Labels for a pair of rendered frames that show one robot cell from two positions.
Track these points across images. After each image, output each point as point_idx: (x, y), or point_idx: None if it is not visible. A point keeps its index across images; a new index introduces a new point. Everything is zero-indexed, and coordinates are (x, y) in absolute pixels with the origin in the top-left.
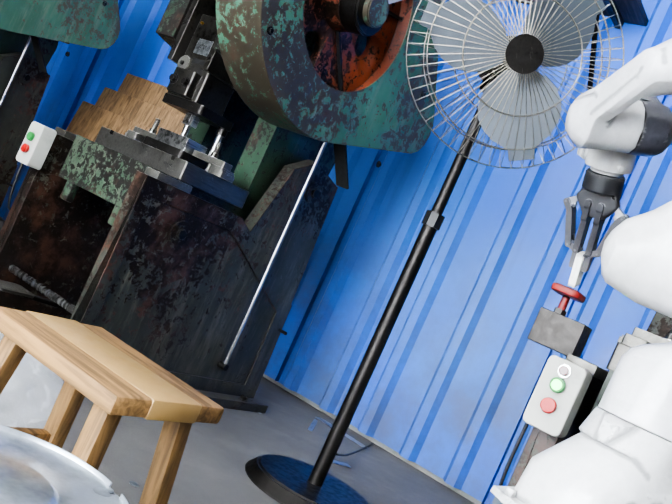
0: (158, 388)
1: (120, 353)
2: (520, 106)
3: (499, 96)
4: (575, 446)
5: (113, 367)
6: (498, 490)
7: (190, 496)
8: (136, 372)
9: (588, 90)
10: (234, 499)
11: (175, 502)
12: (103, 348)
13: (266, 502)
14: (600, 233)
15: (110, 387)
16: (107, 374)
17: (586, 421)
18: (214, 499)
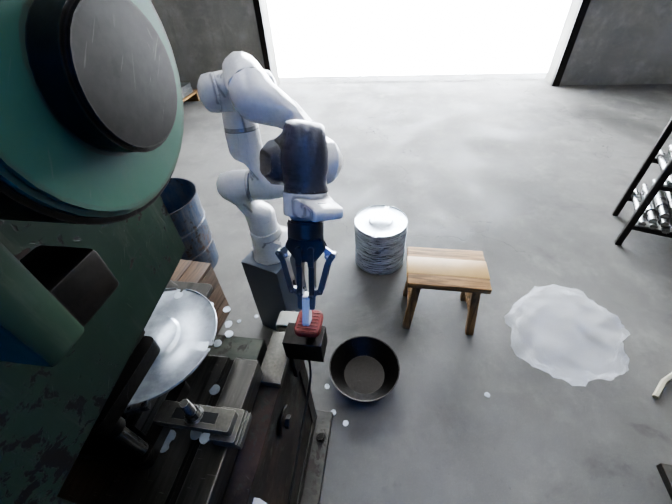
0: (418, 264)
1: (452, 273)
2: None
3: None
4: (282, 226)
5: (433, 259)
6: None
7: (477, 426)
8: (431, 265)
9: (330, 139)
10: (477, 466)
11: (469, 406)
12: (454, 268)
13: (476, 502)
14: (296, 275)
15: (413, 247)
16: (425, 253)
17: (280, 227)
18: (475, 444)
